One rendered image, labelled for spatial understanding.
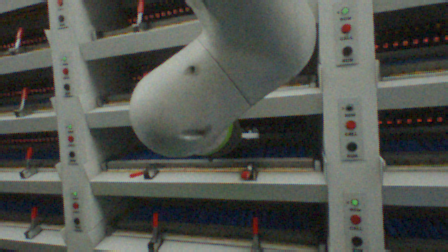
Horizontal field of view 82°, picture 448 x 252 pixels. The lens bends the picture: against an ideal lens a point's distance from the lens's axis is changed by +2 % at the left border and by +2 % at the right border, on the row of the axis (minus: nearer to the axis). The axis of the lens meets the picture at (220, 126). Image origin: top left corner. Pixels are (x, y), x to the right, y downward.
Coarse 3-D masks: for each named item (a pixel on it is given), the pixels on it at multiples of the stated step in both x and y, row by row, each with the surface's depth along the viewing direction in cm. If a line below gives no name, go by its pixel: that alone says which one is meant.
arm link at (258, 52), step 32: (192, 0) 22; (224, 0) 21; (256, 0) 21; (288, 0) 22; (224, 32) 23; (256, 32) 23; (288, 32) 23; (224, 64) 25; (256, 64) 25; (288, 64) 25; (256, 96) 27
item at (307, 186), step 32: (96, 160) 72; (320, 160) 61; (96, 192) 70; (128, 192) 67; (160, 192) 64; (192, 192) 62; (224, 192) 59; (256, 192) 57; (288, 192) 55; (320, 192) 53
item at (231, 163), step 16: (128, 160) 73; (144, 160) 71; (160, 160) 69; (176, 160) 68; (192, 160) 66; (224, 160) 63; (240, 160) 62; (256, 160) 61; (272, 160) 60; (288, 160) 59; (304, 160) 57
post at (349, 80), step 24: (336, 0) 50; (360, 0) 49; (360, 24) 49; (360, 48) 49; (336, 72) 50; (360, 72) 49; (336, 96) 51; (360, 96) 49; (336, 120) 51; (336, 144) 51; (336, 168) 51; (360, 168) 50; (336, 192) 51; (336, 216) 51; (336, 240) 52
